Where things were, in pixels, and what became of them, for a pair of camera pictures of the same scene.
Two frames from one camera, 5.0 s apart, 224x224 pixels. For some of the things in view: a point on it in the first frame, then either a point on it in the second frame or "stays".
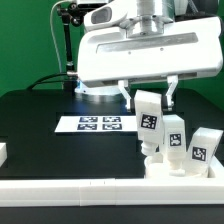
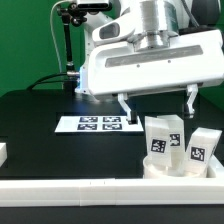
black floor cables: x=48 y=76 stays
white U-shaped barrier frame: x=207 y=190 stays
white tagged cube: x=149 y=119 to x=158 y=141
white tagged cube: x=174 y=142 stays
